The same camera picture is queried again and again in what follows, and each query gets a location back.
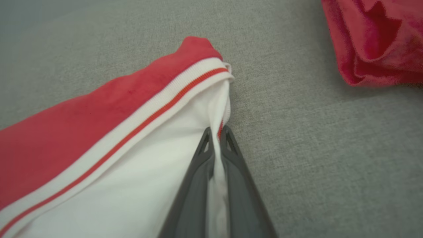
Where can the grey fabric sofa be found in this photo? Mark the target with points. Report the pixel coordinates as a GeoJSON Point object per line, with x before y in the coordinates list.
{"type": "Point", "coordinates": [314, 148]}

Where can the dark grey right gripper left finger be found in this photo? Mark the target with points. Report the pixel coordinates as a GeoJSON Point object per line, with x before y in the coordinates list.
{"type": "Point", "coordinates": [191, 198]}

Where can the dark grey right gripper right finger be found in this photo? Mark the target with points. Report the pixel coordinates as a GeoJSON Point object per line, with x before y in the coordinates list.
{"type": "Point", "coordinates": [243, 198]}

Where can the red shorts with white stripes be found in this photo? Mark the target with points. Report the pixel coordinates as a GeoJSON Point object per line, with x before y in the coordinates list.
{"type": "Point", "coordinates": [373, 43]}

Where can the red and white sports jersey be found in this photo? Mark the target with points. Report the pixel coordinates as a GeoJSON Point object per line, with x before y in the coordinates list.
{"type": "Point", "coordinates": [99, 148]}

